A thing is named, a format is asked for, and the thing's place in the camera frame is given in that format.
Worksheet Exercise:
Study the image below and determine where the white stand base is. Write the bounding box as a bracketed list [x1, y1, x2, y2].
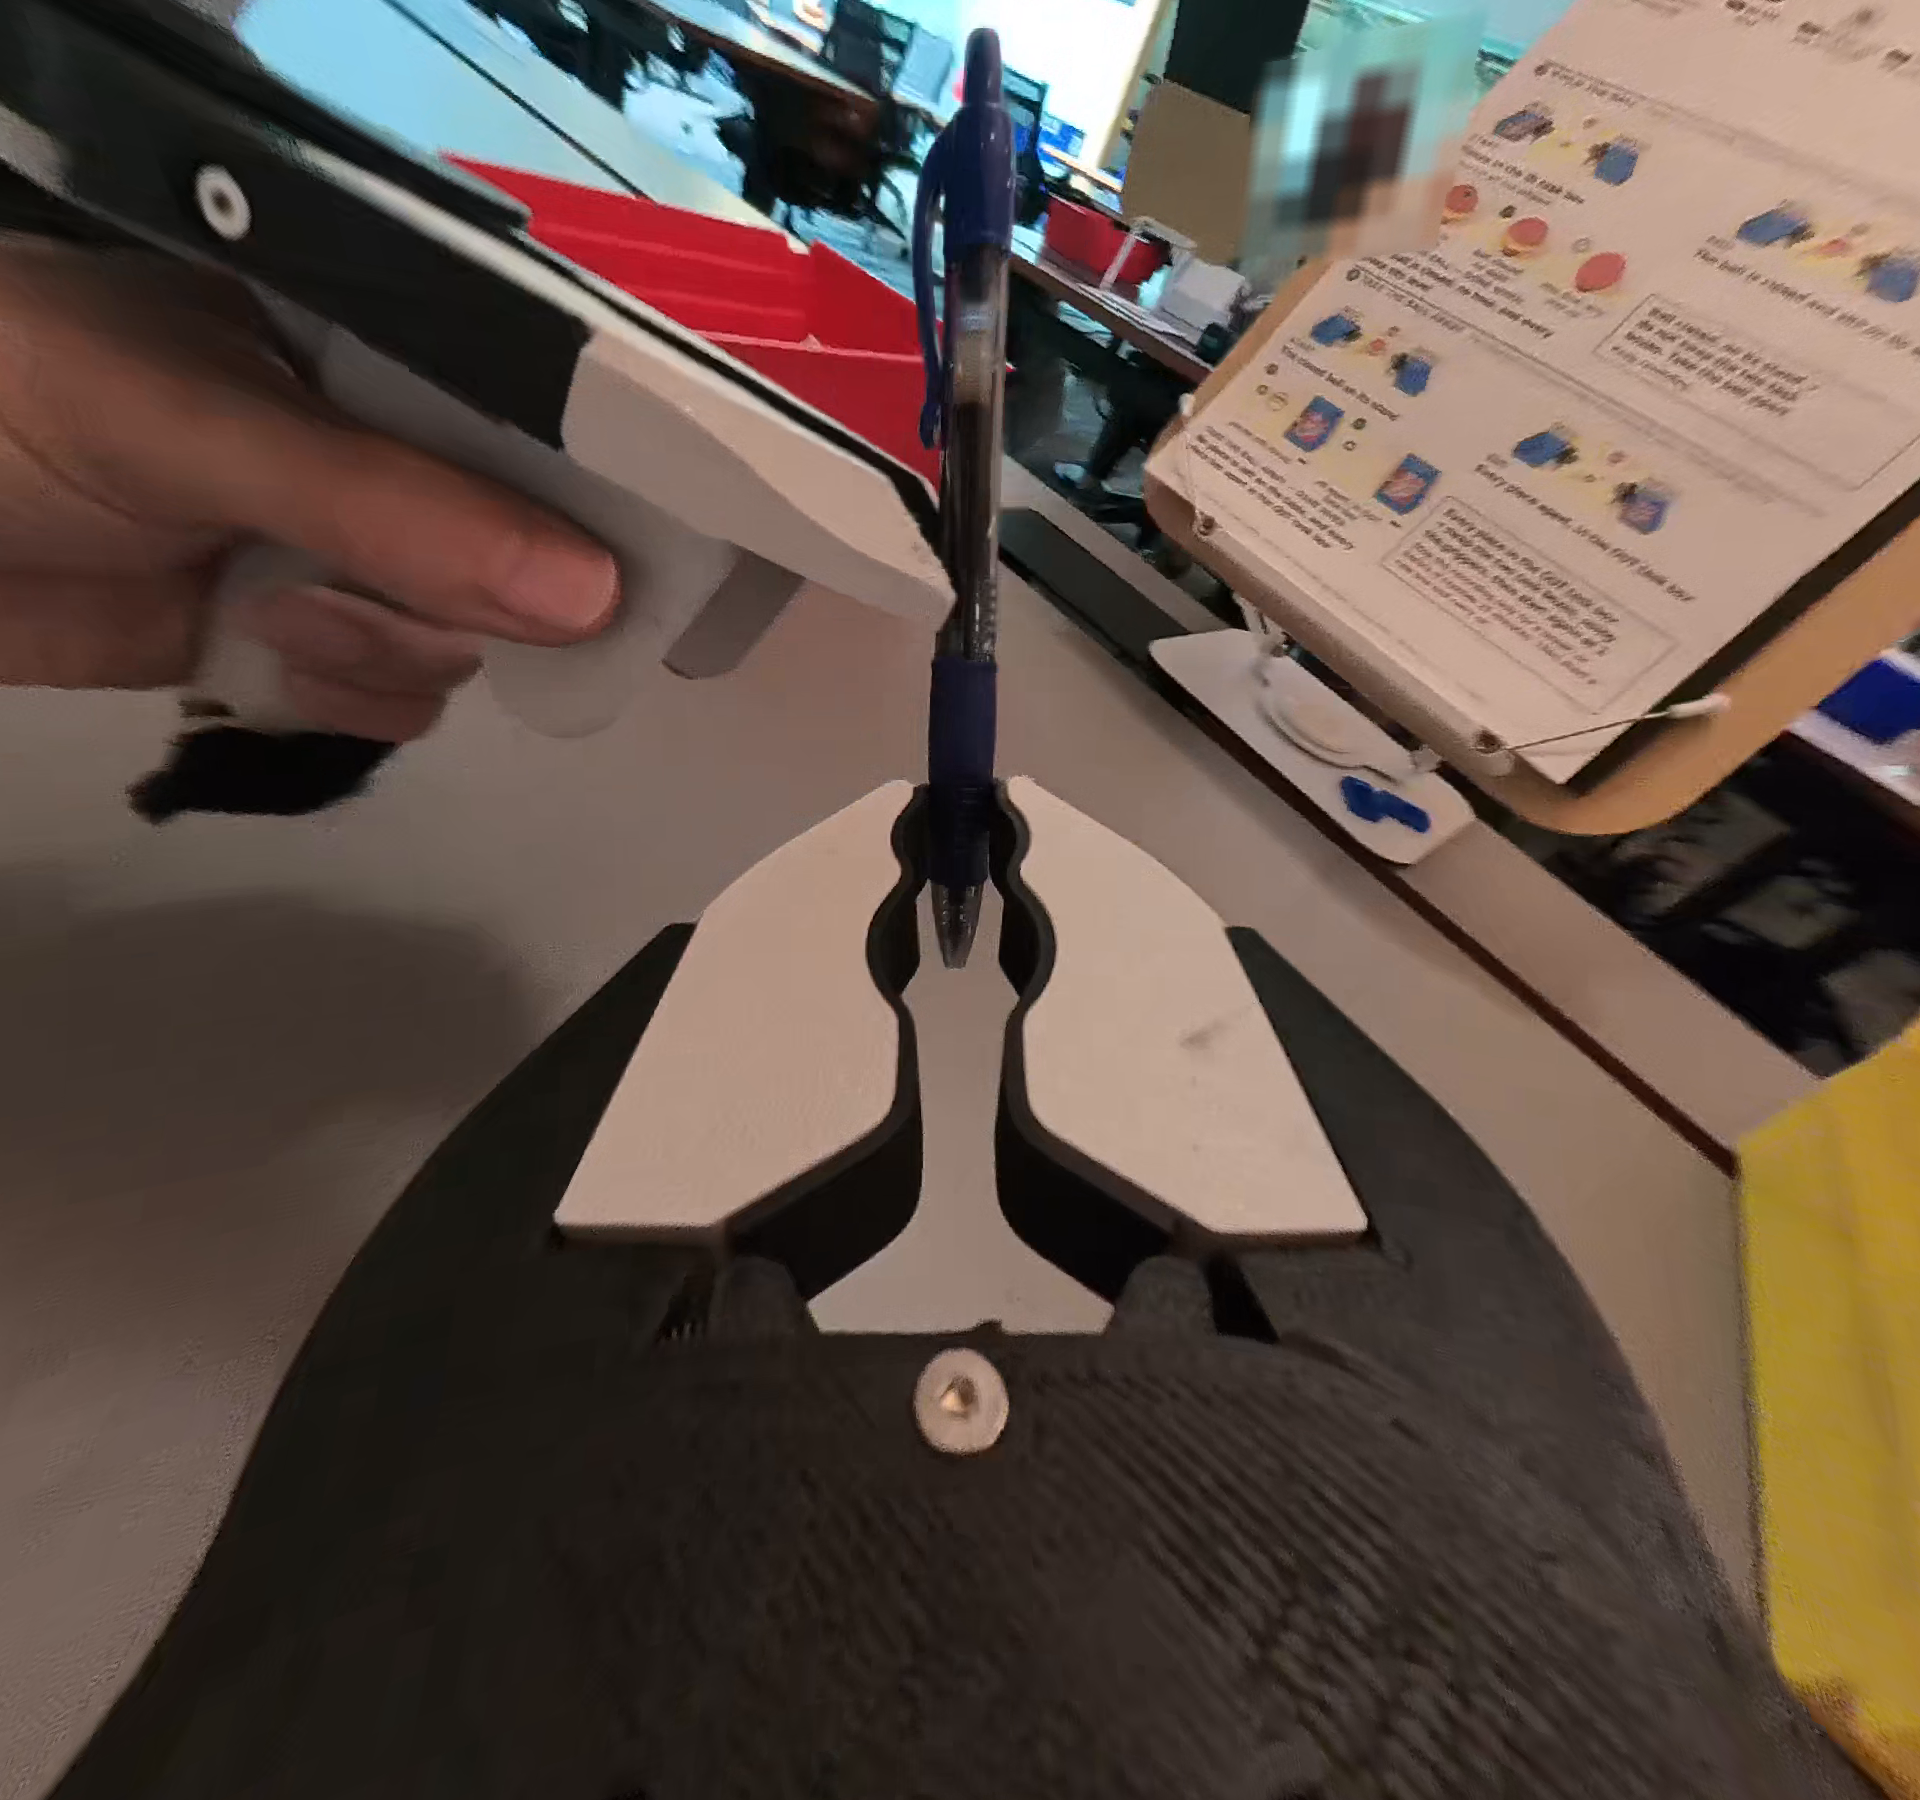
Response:
[1157, 631, 1481, 862]

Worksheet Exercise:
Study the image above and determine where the blue plastic bin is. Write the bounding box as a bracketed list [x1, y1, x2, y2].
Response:
[1814, 645, 1920, 758]

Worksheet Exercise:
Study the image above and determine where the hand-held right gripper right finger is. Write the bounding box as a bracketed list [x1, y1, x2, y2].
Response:
[1003, 770, 1374, 1262]

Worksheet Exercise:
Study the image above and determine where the blue ballpoint pen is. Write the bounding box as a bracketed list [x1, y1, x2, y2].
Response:
[918, 34, 1025, 962]

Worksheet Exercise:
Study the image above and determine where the person's left hand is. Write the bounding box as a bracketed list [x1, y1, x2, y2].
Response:
[0, 240, 631, 745]

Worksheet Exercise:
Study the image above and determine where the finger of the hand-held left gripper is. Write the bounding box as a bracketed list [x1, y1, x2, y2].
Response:
[476, 514, 809, 745]
[558, 327, 962, 631]

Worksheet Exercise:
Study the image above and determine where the instruction sheet board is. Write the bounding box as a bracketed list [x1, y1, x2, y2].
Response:
[1149, 0, 1920, 837]

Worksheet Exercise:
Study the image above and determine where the black office chair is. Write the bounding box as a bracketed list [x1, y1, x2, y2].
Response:
[809, 0, 932, 205]

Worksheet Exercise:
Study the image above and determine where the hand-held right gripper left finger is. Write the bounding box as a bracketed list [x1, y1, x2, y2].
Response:
[558, 783, 929, 1246]

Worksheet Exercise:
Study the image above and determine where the red plastic bin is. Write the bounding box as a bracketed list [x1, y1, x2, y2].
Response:
[1039, 196, 1178, 293]
[449, 151, 951, 477]

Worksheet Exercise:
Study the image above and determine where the yellow plastic bin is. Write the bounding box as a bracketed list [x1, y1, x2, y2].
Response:
[1744, 1036, 1920, 1800]

